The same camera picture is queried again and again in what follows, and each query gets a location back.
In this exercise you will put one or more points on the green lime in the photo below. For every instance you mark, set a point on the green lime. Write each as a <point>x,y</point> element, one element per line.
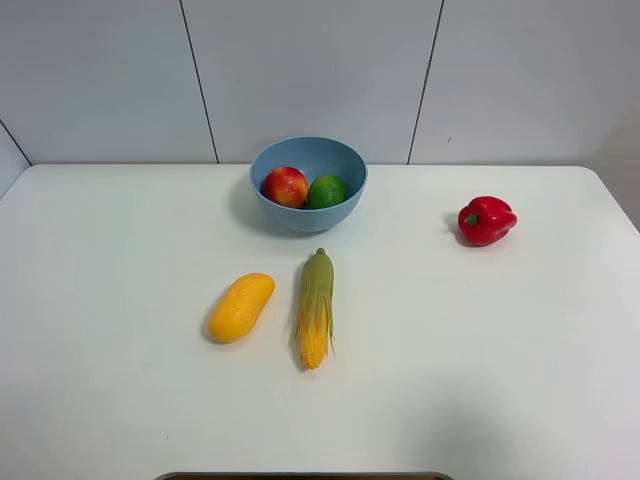
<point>326,191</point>

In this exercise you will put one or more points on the yellow mango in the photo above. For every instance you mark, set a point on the yellow mango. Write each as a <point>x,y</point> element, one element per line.
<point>239,308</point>

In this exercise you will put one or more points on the blue plastic bowl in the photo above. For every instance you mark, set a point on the blue plastic bowl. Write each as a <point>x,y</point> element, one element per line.
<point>313,156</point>

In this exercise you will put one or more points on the corn cob with husk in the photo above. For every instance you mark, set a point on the corn cob with husk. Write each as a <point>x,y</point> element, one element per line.
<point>313,326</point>

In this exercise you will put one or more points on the red apple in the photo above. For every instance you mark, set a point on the red apple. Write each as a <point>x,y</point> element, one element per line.
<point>286,186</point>

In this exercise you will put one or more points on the red bell pepper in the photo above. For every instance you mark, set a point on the red bell pepper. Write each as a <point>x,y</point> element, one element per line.
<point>485,220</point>

